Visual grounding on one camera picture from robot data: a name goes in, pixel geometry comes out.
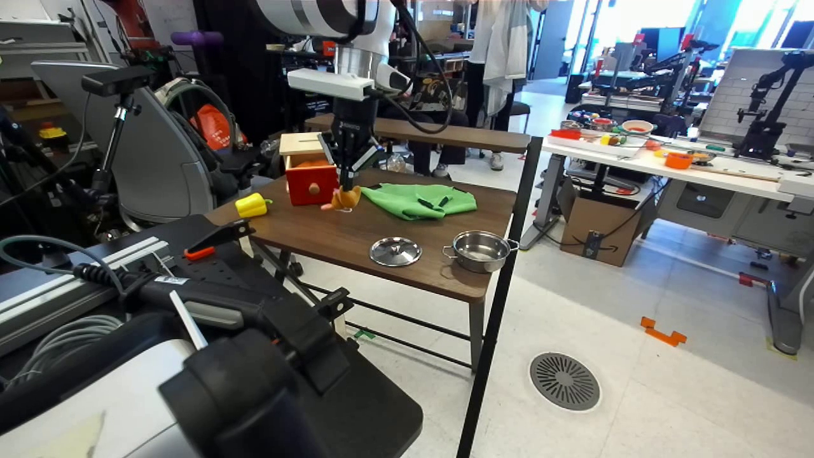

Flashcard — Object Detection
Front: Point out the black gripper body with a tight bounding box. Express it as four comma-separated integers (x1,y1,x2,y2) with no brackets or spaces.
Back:
326,97,382,172

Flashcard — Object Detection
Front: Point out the orange toy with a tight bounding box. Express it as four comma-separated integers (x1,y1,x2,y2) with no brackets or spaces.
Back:
321,186,365,215

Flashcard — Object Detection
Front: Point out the red wooden drawer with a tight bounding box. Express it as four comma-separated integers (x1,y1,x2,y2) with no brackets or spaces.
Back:
281,158,344,208

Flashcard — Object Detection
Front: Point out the light wooden drawer box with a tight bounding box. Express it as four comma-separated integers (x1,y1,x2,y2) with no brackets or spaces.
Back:
278,129,330,172

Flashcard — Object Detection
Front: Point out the yellow toy bell pepper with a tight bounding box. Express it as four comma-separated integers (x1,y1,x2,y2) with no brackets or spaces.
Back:
234,190,275,224

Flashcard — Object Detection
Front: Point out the brown wooden table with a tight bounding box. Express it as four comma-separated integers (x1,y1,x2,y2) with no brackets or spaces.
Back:
206,163,534,377

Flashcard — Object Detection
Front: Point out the green cloth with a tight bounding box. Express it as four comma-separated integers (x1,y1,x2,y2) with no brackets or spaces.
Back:
360,180,480,225

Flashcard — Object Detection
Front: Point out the brown wooden bench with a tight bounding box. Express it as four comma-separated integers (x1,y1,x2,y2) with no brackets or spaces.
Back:
303,112,534,177

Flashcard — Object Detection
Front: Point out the round silver plate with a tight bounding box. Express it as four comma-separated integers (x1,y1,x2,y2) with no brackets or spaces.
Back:
365,234,425,273

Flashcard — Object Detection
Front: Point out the black pegboard table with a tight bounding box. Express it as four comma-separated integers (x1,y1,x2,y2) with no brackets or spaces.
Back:
124,213,354,340

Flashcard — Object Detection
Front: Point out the steel bowl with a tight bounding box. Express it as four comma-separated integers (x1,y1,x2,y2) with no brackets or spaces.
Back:
445,229,518,278

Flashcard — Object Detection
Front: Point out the orange black clamp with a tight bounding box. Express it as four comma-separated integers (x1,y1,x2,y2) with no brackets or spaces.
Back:
181,245,218,264

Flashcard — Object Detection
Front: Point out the person in white coat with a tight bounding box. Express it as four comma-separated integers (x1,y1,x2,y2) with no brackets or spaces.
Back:
466,0,536,172

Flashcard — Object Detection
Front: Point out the grey machine with orange disc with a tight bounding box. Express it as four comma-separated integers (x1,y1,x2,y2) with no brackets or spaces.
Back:
79,65,257,229

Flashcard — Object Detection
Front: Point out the thin black pole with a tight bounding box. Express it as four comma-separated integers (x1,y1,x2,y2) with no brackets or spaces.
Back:
454,135,547,458

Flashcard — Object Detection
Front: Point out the cardboard box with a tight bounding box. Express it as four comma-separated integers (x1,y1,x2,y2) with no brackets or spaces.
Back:
556,186,649,270

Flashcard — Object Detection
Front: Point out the round floor drain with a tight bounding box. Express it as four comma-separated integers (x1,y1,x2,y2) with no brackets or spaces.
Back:
527,351,603,415

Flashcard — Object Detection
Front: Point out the white workbench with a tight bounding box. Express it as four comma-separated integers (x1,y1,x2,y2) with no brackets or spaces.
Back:
541,124,814,359

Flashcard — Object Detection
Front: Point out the orange floor tape marker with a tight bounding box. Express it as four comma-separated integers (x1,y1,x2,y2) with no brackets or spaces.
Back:
639,313,690,348

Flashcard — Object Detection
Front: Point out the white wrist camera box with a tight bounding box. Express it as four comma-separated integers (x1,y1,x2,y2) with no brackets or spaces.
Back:
284,65,375,105

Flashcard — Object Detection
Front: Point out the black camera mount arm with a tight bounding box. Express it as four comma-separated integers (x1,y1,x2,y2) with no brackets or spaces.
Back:
158,284,428,458

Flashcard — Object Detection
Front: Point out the aluminium rail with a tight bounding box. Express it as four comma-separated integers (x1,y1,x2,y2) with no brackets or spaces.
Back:
0,234,172,359

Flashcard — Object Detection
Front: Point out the grey cable bundle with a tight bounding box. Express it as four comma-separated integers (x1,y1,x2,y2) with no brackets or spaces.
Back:
12,313,127,387

